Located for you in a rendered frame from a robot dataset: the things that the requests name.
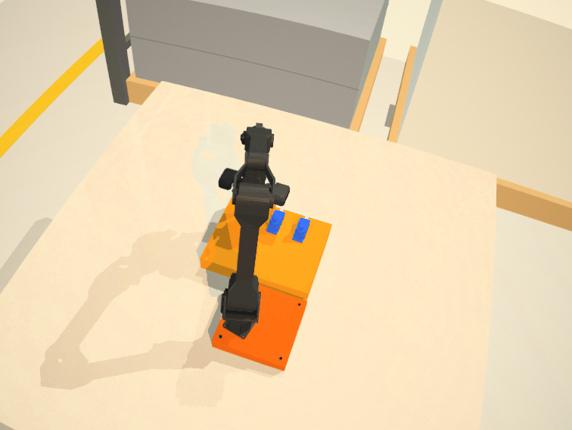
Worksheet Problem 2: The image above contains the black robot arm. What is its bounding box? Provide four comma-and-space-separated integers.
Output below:
220, 123, 275, 339

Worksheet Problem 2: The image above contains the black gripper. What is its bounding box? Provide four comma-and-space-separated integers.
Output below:
219, 167, 291, 206

